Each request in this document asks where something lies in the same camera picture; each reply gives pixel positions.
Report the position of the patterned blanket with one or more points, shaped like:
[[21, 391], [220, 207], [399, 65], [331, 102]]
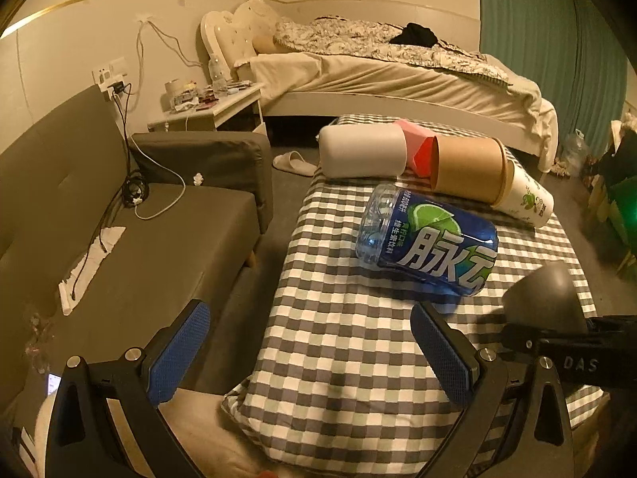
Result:
[[334, 35]]

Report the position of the brown paper cup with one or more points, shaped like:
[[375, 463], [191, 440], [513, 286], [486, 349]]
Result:
[[473, 168]]

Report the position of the pink box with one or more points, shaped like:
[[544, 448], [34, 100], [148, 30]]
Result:
[[419, 144]]

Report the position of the white paper on sofa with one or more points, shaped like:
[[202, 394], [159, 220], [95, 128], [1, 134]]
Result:
[[72, 288]]

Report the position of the grey cup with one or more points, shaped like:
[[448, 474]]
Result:
[[546, 299]]

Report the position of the grey sofa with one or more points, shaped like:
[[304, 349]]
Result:
[[194, 205]]

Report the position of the wooden chair with clothes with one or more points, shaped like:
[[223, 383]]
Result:
[[613, 194]]

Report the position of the green curtain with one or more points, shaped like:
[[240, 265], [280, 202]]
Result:
[[566, 47]]

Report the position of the wall power socket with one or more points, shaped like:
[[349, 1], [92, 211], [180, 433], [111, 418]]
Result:
[[115, 71]]

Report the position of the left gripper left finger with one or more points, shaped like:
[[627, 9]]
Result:
[[83, 439]]

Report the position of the white printed paper cup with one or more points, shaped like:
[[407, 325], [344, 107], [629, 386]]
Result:
[[523, 198]]

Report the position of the white headboard pillow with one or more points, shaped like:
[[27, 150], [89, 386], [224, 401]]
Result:
[[228, 36]]

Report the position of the large water jug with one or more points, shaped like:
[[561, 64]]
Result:
[[574, 152]]

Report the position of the bed with beige sheet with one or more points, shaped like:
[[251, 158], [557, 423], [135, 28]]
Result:
[[520, 104]]

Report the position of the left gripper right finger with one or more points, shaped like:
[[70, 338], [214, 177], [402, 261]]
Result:
[[536, 442]]

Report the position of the black garment on bed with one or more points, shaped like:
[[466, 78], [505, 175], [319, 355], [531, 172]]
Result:
[[417, 35]]

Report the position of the blue labelled plastic bottle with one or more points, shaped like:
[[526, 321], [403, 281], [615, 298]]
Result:
[[451, 250]]

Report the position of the beige slipper by nightstand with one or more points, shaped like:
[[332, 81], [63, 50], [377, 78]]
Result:
[[292, 162]]

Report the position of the white nightstand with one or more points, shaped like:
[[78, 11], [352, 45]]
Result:
[[240, 108]]

